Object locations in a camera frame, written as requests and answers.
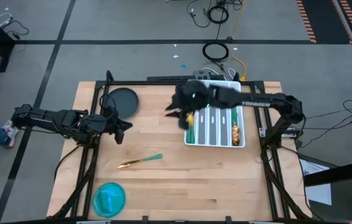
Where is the large coiled black cable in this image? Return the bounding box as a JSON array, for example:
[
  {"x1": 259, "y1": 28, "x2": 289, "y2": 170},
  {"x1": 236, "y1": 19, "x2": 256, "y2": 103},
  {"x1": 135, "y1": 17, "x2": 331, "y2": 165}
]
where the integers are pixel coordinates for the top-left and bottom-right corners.
[{"x1": 201, "y1": 23, "x2": 230, "y2": 63}]

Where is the black aluminium table frame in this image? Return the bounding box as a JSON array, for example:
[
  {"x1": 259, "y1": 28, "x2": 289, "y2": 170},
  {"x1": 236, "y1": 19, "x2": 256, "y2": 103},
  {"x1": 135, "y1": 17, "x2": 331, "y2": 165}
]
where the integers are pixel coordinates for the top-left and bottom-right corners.
[{"x1": 49, "y1": 70, "x2": 312, "y2": 224}]

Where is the white paper sheet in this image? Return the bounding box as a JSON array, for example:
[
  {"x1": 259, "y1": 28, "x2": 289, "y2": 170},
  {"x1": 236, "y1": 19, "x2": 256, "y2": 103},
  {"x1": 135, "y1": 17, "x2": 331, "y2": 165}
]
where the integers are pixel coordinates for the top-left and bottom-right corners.
[{"x1": 299, "y1": 157, "x2": 333, "y2": 206}]

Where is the white cutlery organizer tray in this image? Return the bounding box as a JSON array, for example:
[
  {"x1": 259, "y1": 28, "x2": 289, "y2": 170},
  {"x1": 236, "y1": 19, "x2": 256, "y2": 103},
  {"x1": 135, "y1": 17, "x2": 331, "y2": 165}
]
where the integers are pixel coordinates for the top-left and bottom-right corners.
[{"x1": 184, "y1": 78, "x2": 245, "y2": 149}]

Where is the black arm base cable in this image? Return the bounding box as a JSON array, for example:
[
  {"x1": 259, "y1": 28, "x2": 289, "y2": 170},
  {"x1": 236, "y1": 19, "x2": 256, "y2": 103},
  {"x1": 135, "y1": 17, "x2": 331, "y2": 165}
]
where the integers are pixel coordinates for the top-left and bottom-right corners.
[{"x1": 53, "y1": 144, "x2": 82, "y2": 182}]

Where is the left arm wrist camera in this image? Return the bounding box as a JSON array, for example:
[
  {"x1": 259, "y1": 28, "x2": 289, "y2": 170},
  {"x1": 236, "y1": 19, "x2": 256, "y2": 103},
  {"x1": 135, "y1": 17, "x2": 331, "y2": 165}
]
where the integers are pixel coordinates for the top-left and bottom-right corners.
[{"x1": 115, "y1": 129, "x2": 125, "y2": 145}]

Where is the person's shoe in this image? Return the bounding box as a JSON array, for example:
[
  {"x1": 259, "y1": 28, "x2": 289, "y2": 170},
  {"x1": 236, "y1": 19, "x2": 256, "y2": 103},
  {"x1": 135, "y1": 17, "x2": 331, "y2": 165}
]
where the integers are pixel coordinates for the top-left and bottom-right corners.
[{"x1": 2, "y1": 119, "x2": 20, "y2": 149}]

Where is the yellow cable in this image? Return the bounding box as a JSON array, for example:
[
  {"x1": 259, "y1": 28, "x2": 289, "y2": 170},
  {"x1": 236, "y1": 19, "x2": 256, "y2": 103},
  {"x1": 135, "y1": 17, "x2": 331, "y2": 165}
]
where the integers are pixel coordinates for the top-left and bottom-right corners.
[{"x1": 227, "y1": 0, "x2": 247, "y2": 81}]

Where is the grey power strip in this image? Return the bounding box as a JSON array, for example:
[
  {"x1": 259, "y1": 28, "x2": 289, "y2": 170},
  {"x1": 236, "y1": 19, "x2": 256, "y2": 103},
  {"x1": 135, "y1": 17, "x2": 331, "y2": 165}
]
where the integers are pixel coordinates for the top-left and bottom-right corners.
[{"x1": 193, "y1": 69, "x2": 212, "y2": 80}]

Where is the thin black cable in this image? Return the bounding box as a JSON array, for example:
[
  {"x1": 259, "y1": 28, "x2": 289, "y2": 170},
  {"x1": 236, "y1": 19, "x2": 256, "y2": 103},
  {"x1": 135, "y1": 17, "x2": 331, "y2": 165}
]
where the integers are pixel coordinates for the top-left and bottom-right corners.
[{"x1": 185, "y1": 0, "x2": 211, "y2": 29}]

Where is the black cable with plug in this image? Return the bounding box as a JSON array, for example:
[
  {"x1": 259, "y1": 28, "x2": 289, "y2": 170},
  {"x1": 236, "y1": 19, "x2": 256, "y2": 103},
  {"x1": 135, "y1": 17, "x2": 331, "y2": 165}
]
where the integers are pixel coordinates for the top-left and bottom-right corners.
[{"x1": 2, "y1": 20, "x2": 30, "y2": 40}]

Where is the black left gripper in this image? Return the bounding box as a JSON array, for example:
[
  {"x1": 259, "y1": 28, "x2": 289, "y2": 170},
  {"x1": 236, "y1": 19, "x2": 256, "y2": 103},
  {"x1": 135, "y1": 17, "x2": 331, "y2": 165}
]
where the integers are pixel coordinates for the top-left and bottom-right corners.
[{"x1": 99, "y1": 107, "x2": 133, "y2": 135}]

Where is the blue plastic bowl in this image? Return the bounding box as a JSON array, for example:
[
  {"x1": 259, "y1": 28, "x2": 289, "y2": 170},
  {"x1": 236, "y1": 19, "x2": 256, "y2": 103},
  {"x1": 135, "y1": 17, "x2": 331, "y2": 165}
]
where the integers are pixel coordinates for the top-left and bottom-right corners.
[{"x1": 92, "y1": 182, "x2": 127, "y2": 218}]

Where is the black desk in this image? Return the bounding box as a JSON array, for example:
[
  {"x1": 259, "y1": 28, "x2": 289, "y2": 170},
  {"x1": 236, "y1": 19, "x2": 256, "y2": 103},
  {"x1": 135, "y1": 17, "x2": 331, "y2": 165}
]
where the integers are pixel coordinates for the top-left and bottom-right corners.
[{"x1": 303, "y1": 157, "x2": 352, "y2": 224}]

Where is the white adapter cable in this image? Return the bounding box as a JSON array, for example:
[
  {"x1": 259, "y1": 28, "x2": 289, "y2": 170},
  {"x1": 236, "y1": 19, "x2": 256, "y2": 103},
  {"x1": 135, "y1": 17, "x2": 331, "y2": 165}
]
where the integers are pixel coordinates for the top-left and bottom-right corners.
[{"x1": 0, "y1": 12, "x2": 14, "y2": 28}]

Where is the small coiled black cable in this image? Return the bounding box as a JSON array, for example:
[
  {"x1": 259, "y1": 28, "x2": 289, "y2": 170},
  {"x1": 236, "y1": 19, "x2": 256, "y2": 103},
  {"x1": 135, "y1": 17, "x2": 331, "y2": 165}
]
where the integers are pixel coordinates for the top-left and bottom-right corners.
[{"x1": 206, "y1": 0, "x2": 229, "y2": 25}]

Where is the black round plate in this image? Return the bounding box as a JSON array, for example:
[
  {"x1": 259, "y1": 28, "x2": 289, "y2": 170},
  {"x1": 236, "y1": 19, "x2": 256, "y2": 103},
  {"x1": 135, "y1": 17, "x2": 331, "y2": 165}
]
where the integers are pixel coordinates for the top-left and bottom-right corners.
[{"x1": 104, "y1": 87, "x2": 140, "y2": 119}]

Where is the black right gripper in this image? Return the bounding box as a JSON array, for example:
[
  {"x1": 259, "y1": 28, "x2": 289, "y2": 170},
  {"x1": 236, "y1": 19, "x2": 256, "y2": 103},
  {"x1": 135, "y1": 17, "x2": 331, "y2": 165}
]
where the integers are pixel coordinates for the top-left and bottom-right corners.
[{"x1": 164, "y1": 80, "x2": 212, "y2": 119}]

